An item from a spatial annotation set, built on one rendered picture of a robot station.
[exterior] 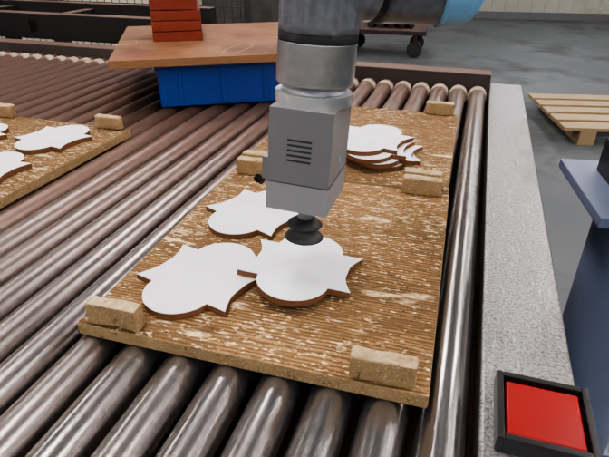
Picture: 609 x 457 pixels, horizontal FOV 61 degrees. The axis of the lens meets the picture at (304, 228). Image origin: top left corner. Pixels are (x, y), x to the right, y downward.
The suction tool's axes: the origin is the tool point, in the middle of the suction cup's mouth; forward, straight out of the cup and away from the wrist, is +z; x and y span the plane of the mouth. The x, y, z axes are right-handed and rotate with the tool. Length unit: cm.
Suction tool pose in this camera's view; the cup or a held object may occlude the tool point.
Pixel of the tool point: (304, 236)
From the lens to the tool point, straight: 57.4
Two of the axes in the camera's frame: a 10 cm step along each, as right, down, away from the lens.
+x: 9.6, 1.8, -2.2
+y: -2.8, 4.2, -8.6
